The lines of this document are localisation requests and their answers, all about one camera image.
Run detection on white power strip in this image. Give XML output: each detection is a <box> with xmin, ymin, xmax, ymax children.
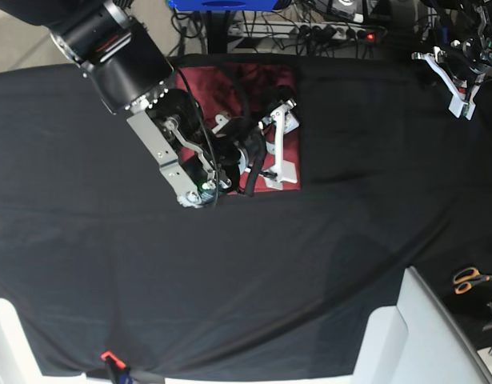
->
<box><xmin>297</xmin><ymin>23</ymin><xmax>386</xmax><ymax>43</ymax></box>

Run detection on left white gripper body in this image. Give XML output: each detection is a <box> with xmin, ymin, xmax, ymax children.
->
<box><xmin>411</xmin><ymin>46</ymin><xmax>488</xmax><ymax>119</ymax></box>

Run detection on yellow-handled scissors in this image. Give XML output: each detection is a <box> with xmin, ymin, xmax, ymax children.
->
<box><xmin>452</xmin><ymin>266</ymin><xmax>492</xmax><ymax>295</ymax></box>

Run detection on black table cloth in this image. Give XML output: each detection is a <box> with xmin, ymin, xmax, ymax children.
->
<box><xmin>0</xmin><ymin>58</ymin><xmax>492</xmax><ymax>381</ymax></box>

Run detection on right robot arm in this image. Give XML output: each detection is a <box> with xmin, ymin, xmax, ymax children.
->
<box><xmin>0</xmin><ymin>1</ymin><xmax>299</xmax><ymax>208</ymax></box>

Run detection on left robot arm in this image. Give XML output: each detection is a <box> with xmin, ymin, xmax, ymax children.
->
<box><xmin>411</xmin><ymin>1</ymin><xmax>492</xmax><ymax>120</ymax></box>

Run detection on black stand post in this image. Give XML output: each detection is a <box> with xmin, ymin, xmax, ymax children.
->
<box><xmin>203</xmin><ymin>11</ymin><xmax>233</xmax><ymax>54</ymax></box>

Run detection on orange and blue clamp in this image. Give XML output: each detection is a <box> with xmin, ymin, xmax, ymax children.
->
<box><xmin>100</xmin><ymin>350</ymin><xmax>134</xmax><ymax>384</ymax></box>

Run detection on blue plastic box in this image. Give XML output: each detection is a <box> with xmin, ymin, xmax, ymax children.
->
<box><xmin>167</xmin><ymin>0</ymin><xmax>278</xmax><ymax>12</ymax></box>

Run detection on red long-sleeve T-shirt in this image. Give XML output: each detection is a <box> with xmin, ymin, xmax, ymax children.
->
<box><xmin>162</xmin><ymin>63</ymin><xmax>300</xmax><ymax>203</ymax></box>

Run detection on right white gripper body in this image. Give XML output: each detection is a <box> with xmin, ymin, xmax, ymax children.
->
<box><xmin>211</xmin><ymin>98</ymin><xmax>301</xmax><ymax>192</ymax></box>

